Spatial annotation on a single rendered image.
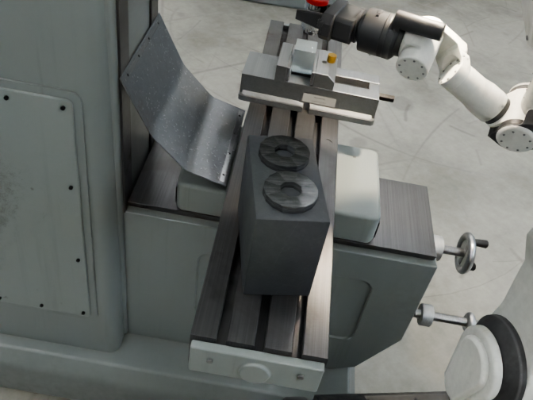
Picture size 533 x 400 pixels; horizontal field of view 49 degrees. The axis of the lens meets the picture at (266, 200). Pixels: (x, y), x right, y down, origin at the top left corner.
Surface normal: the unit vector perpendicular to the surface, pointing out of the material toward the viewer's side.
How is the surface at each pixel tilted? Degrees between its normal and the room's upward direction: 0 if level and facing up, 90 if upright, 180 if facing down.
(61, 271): 89
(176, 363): 0
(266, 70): 0
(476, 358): 90
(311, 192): 0
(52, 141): 89
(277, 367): 90
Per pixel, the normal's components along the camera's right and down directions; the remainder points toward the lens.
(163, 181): 0.14, -0.73
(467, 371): -0.99, -0.03
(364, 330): -0.11, 0.65
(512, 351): -0.58, -0.33
